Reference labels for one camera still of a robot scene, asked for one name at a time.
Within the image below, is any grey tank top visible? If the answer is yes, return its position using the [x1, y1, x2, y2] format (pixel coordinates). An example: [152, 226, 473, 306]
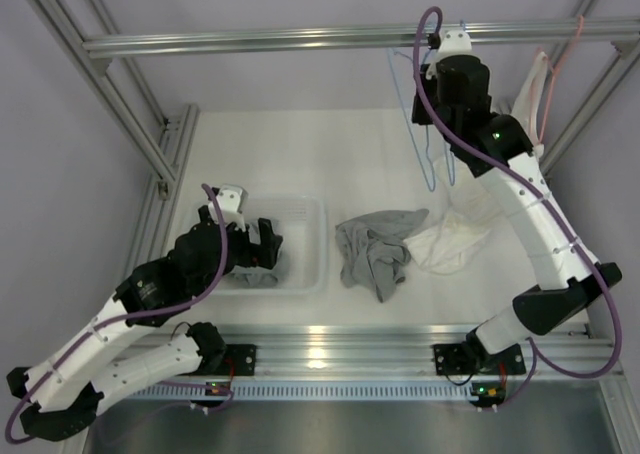
[229, 253, 291, 289]
[335, 208, 429, 303]

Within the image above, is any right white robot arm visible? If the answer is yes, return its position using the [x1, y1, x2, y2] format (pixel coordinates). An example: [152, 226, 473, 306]
[412, 54, 622, 371]

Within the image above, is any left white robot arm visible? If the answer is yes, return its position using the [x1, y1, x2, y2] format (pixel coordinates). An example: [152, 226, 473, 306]
[7, 206, 283, 442]

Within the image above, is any white tank top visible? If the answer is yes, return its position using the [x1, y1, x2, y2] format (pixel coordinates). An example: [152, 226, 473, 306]
[406, 50, 549, 275]

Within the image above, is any white plastic basket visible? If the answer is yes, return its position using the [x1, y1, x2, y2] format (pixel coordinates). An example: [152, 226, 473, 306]
[214, 194, 328, 297]

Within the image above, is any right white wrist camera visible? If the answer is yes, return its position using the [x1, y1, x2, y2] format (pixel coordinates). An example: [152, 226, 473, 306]
[429, 28, 473, 64]

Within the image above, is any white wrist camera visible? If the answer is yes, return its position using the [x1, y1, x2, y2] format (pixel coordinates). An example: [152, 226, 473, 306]
[208, 184, 248, 231]
[429, 28, 473, 64]

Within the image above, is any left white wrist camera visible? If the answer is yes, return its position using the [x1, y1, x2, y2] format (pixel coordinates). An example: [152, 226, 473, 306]
[208, 184, 248, 231]

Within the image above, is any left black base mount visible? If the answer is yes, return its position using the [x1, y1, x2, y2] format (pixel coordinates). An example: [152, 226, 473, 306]
[219, 344, 258, 377]

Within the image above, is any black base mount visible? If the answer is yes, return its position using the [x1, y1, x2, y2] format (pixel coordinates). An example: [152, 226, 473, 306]
[432, 343, 527, 376]
[219, 344, 258, 377]

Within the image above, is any pink wire hanger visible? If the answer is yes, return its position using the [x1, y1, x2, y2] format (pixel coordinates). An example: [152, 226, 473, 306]
[538, 14, 585, 143]

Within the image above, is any right aluminium frame post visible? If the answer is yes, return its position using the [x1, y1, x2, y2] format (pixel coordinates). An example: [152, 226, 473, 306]
[541, 0, 639, 175]

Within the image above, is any aluminium frame post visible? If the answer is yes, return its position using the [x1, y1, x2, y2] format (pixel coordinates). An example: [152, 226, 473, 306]
[541, 0, 639, 175]
[9, 0, 201, 200]

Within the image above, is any left aluminium frame post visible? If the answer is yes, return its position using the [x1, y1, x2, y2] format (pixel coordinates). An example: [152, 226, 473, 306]
[9, 0, 201, 200]

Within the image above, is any aluminium top rail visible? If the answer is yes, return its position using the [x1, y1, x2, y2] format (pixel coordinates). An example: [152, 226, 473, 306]
[82, 15, 639, 59]

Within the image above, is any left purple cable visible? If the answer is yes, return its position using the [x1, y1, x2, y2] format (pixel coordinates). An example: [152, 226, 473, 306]
[2, 182, 230, 448]

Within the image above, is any purple cable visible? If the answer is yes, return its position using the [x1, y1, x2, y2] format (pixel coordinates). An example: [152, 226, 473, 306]
[414, 7, 624, 405]
[2, 182, 230, 448]

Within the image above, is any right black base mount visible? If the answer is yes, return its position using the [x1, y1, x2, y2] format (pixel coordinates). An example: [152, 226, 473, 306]
[432, 343, 527, 376]

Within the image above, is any white slotted cable duct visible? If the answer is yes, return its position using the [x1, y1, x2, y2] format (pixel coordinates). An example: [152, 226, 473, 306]
[131, 380, 478, 402]

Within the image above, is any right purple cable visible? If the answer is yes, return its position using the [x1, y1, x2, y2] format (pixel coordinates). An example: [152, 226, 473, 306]
[414, 7, 624, 405]

